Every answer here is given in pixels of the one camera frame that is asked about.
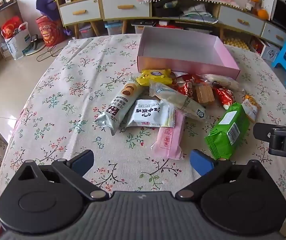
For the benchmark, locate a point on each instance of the white shopping bag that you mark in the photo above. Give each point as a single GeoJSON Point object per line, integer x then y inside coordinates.
{"type": "Point", "coordinates": [17, 45]}

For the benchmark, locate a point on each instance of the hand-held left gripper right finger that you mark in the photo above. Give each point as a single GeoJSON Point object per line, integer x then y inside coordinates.
{"type": "Point", "coordinates": [201, 161]}

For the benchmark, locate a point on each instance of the long wooden cabinet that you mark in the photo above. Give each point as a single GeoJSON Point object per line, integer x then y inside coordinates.
{"type": "Point", "coordinates": [55, 5]}

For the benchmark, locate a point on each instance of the white printed carton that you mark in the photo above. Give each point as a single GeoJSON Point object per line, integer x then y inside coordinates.
{"type": "Point", "coordinates": [270, 53]}

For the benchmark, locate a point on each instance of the clear wafer packet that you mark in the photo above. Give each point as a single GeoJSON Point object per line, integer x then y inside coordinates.
{"type": "Point", "coordinates": [204, 93]}

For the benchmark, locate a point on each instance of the round red gift bag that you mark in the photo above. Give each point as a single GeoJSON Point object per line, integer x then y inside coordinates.
{"type": "Point", "coordinates": [49, 32]}

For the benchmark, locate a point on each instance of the small orange snack packet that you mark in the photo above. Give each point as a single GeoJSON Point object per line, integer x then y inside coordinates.
{"type": "Point", "coordinates": [251, 106]}

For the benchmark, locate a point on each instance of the purple plush toy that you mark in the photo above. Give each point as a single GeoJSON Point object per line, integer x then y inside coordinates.
{"type": "Point", "coordinates": [45, 2]}

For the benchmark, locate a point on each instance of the floral tablecloth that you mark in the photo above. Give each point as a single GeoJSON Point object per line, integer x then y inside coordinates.
{"type": "Point", "coordinates": [70, 105]}

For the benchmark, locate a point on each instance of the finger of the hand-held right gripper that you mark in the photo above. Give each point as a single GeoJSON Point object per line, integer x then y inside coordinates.
{"type": "Point", "coordinates": [283, 143]}

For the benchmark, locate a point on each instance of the green snack packet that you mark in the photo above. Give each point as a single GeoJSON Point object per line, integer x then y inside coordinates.
{"type": "Point", "coordinates": [229, 127]}

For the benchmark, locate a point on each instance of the blue lidded storage box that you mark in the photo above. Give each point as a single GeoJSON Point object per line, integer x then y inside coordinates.
{"type": "Point", "coordinates": [114, 28]}

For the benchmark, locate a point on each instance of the tray of yellow balls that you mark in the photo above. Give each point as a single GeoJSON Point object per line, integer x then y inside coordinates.
{"type": "Point", "coordinates": [235, 43]}

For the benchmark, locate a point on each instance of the black bag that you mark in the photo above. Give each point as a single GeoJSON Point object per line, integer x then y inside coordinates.
{"type": "Point", "coordinates": [160, 11]}

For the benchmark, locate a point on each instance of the pile of papers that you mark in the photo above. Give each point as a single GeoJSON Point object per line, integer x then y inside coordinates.
{"type": "Point", "coordinates": [198, 15]}

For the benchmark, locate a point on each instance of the long clear cracker packet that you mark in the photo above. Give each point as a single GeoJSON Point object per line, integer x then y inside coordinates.
{"type": "Point", "coordinates": [180, 102]}

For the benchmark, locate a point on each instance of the red carton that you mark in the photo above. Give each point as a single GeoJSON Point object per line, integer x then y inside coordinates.
{"type": "Point", "coordinates": [258, 45]}

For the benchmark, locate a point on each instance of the long silver cookie packet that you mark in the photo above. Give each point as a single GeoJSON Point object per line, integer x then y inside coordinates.
{"type": "Point", "coordinates": [119, 105]}

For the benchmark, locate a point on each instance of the small red bag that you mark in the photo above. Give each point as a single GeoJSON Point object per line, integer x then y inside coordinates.
{"type": "Point", "coordinates": [10, 27]}

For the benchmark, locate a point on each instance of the pink snack packet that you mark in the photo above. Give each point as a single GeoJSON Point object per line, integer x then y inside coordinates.
{"type": "Point", "coordinates": [169, 137]}

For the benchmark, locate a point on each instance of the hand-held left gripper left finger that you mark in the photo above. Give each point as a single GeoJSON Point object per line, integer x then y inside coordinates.
{"type": "Point", "coordinates": [84, 161]}

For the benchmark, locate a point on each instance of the yellow snack packet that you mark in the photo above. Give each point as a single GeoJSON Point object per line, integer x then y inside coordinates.
{"type": "Point", "coordinates": [154, 76]}

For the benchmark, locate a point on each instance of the clear storage box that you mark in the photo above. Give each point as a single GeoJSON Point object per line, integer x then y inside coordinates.
{"type": "Point", "coordinates": [85, 32]}

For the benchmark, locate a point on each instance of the white drawer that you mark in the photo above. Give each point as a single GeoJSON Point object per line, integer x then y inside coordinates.
{"type": "Point", "coordinates": [273, 33]}
{"type": "Point", "coordinates": [112, 11]}
{"type": "Point", "coordinates": [233, 16]}
{"type": "Point", "coordinates": [67, 15]}

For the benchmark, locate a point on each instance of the large red snack packet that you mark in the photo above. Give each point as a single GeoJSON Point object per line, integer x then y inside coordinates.
{"type": "Point", "coordinates": [185, 85]}

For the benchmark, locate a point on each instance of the white snack packet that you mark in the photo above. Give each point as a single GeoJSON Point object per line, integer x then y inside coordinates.
{"type": "Point", "coordinates": [149, 113]}

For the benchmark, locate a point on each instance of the pink cardboard box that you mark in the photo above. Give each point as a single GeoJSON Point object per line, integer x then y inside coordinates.
{"type": "Point", "coordinates": [178, 42]}

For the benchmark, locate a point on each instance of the white rice cracker packet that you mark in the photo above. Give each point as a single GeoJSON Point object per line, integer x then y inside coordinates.
{"type": "Point", "coordinates": [223, 81]}

